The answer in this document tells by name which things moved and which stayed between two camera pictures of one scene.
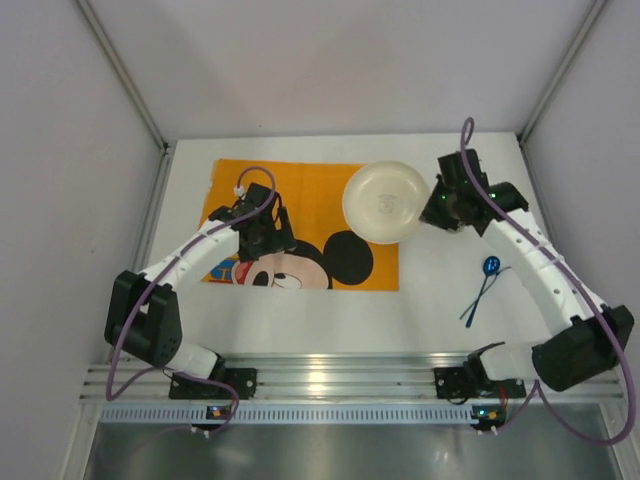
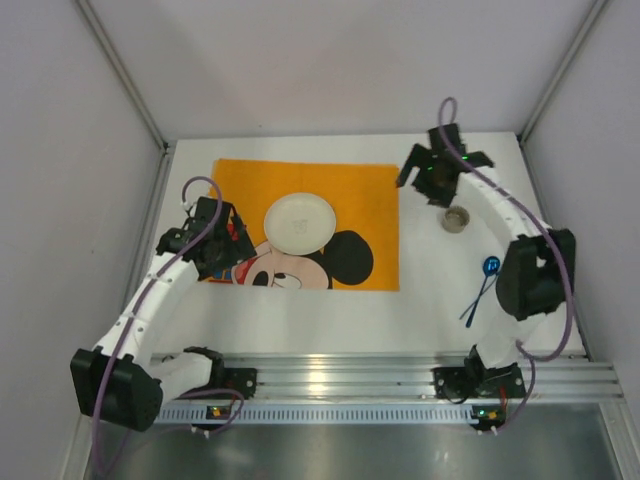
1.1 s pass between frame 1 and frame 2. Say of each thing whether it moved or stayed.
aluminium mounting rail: stayed
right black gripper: moved
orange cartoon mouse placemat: stayed
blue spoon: stayed
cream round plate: moved
